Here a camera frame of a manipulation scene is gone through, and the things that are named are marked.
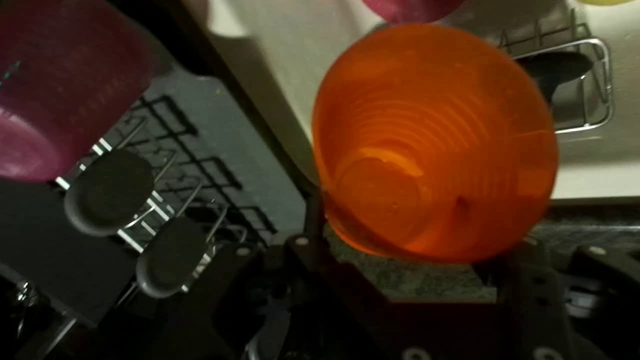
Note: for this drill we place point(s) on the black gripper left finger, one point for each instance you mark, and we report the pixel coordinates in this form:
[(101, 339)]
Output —
[(293, 300)]

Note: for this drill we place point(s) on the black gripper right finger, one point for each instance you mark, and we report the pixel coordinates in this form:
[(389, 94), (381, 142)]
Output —
[(579, 306)]

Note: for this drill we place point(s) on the orange plastic cup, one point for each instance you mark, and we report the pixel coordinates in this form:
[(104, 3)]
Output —
[(432, 144)]

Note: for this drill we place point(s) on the yellow plastic cup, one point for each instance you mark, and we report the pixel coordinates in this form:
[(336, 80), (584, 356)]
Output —
[(604, 3)]

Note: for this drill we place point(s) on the pink plastic cup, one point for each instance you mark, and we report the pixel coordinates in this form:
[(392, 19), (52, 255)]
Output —
[(69, 70)]

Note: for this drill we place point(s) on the black dish rack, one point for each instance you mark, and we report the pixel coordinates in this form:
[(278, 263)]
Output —
[(147, 202)]

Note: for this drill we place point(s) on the white ceramic sink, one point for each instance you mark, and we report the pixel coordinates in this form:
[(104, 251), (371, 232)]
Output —
[(280, 50)]

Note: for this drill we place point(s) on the wire sponge caddy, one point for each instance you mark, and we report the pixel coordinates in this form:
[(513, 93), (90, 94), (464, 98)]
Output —
[(573, 69)]

